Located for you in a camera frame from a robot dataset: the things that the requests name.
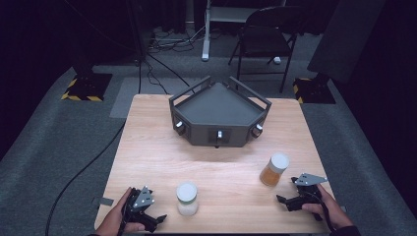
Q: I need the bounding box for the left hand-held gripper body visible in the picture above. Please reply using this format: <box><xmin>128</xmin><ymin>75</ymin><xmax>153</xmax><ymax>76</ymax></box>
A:
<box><xmin>121</xmin><ymin>185</ymin><xmax>157</xmax><ymax>230</ymax></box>

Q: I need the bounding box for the person's left hand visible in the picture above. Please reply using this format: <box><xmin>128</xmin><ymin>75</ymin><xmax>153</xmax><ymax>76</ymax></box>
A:
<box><xmin>93</xmin><ymin>187</ymin><xmax>146</xmax><ymax>236</ymax></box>

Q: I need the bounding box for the grey tape strip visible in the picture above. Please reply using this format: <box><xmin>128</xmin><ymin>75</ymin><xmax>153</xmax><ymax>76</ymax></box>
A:
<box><xmin>92</xmin><ymin>196</ymin><xmax>115</xmax><ymax>207</ymax></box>

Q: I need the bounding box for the long black floor cable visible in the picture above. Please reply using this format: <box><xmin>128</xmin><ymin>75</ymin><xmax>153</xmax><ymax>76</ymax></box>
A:
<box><xmin>44</xmin><ymin>119</ymin><xmax>128</xmax><ymax>236</ymax></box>

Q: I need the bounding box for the large dark panel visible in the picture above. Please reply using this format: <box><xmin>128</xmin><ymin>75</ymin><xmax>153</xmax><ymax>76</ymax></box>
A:
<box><xmin>307</xmin><ymin>0</ymin><xmax>387</xmax><ymax>85</ymax></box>

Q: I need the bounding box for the stand base with hazard stripes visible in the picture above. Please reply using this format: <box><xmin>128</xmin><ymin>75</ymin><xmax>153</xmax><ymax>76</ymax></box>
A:
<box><xmin>292</xmin><ymin>73</ymin><xmax>337</xmax><ymax>105</ymax></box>
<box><xmin>60</xmin><ymin>58</ymin><xmax>113</xmax><ymax>102</ymax></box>

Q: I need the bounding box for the white-lidded jar with white contents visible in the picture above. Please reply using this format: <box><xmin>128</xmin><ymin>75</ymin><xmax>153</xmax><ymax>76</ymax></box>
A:
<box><xmin>175</xmin><ymin>181</ymin><xmax>200</xmax><ymax>217</ymax></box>

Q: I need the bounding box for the grey floor mat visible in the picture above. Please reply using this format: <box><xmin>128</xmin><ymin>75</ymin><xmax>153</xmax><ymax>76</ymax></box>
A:
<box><xmin>109</xmin><ymin>76</ymin><xmax>200</xmax><ymax>119</ymax></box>

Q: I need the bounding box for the black tripod pole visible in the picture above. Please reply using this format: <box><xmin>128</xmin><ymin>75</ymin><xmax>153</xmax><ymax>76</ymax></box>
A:
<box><xmin>125</xmin><ymin>0</ymin><xmax>149</xmax><ymax>67</ymax></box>

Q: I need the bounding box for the tangle of floor cables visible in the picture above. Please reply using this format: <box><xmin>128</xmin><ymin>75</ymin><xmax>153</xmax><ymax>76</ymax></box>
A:
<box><xmin>148</xmin><ymin>25</ymin><xmax>210</xmax><ymax>54</ymax></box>

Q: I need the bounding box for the person's right hand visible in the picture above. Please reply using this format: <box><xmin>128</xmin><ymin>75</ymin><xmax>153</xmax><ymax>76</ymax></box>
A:
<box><xmin>301</xmin><ymin>183</ymin><xmax>354</xmax><ymax>231</ymax></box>

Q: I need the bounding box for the white desk frame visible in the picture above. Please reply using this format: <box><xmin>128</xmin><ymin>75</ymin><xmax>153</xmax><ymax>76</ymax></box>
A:
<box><xmin>200</xmin><ymin>0</ymin><xmax>288</xmax><ymax>63</ymax></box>

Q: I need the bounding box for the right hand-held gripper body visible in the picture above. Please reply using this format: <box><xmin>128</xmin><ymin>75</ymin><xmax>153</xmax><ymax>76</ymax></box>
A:
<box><xmin>290</xmin><ymin>172</ymin><xmax>328</xmax><ymax>221</ymax></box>

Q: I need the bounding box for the black folding chair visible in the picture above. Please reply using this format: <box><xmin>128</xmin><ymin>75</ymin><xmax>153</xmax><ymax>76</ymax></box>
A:
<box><xmin>227</xmin><ymin>5</ymin><xmax>305</xmax><ymax>94</ymax></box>

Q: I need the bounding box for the white-lidded jar with orange contents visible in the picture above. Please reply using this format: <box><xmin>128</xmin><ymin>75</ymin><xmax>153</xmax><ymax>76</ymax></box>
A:
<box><xmin>259</xmin><ymin>151</ymin><xmax>291</xmax><ymax>188</ymax></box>

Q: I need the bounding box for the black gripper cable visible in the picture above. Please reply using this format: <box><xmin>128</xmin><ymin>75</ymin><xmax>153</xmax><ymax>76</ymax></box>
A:
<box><xmin>304</xmin><ymin>190</ymin><xmax>337</xmax><ymax>233</ymax></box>

